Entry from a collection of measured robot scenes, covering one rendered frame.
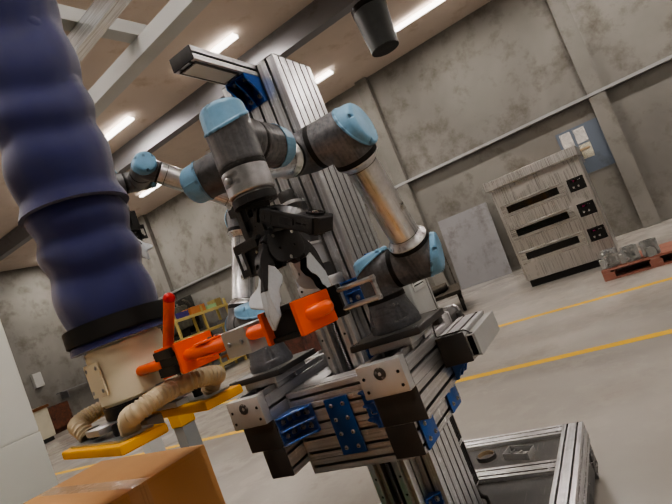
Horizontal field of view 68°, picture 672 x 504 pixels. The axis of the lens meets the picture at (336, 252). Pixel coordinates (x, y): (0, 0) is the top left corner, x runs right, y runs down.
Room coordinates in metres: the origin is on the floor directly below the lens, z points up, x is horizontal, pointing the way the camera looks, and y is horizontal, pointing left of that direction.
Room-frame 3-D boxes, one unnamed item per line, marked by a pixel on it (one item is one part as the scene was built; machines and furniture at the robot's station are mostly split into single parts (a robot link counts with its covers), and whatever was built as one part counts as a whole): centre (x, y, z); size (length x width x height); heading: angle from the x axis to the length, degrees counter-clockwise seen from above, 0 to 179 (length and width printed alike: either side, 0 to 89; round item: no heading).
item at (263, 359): (1.71, 0.34, 1.09); 0.15 x 0.15 x 0.10
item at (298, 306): (0.73, 0.09, 1.20); 0.08 x 0.07 x 0.05; 48
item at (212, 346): (1.09, 0.30, 1.20); 0.93 x 0.30 x 0.04; 48
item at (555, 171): (7.86, -3.40, 0.90); 1.39 x 1.09 x 1.79; 60
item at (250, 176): (0.76, 0.09, 1.42); 0.08 x 0.08 x 0.05
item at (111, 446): (1.07, 0.60, 1.10); 0.34 x 0.10 x 0.05; 48
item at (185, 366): (0.97, 0.35, 1.20); 0.10 x 0.08 x 0.06; 138
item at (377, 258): (1.46, -0.09, 1.20); 0.13 x 0.12 x 0.14; 65
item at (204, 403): (1.21, 0.47, 1.10); 0.34 x 0.10 x 0.05; 48
